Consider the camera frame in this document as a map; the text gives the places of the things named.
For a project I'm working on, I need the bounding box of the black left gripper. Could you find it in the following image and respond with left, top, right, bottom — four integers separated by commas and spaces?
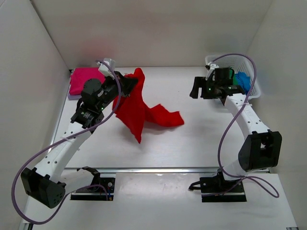
101, 68, 141, 105

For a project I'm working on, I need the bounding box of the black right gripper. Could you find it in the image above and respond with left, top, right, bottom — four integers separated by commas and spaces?
189, 78, 219, 100

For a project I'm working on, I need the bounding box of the red t-shirt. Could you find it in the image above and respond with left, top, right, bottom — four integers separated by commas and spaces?
115, 68, 184, 143

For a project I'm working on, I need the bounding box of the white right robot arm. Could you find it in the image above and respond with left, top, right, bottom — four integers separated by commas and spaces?
190, 67, 282, 192

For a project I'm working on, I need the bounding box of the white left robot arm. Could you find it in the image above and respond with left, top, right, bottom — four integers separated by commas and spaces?
21, 71, 138, 208

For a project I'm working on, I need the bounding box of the crumpled green t-shirt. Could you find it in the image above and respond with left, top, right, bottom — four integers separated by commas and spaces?
229, 68, 238, 85

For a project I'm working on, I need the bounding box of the crumpled blue t-shirt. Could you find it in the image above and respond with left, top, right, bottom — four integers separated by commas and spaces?
233, 71, 251, 94

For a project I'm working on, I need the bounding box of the folded pink t-shirt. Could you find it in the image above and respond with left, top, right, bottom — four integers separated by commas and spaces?
69, 68, 105, 96

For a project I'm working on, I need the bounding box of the white plastic mesh basket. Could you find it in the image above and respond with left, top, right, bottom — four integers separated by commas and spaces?
205, 54, 254, 85

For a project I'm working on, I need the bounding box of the folded lavender t-shirt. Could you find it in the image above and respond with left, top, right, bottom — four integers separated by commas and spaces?
67, 93, 81, 100

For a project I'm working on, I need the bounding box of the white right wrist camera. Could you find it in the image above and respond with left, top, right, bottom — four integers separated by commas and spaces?
205, 62, 219, 72

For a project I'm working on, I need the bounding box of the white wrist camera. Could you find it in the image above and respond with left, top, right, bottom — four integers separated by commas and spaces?
96, 58, 116, 77
205, 62, 219, 72

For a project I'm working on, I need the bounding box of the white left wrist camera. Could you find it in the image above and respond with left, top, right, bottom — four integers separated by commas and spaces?
96, 58, 116, 77

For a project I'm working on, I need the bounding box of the aluminium table edge rail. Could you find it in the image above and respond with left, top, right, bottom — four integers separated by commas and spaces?
64, 167, 269, 175

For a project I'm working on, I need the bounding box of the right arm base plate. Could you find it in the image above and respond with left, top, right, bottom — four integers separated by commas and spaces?
188, 176, 247, 203

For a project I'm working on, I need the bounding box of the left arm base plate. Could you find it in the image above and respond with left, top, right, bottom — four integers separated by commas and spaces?
70, 174, 116, 201

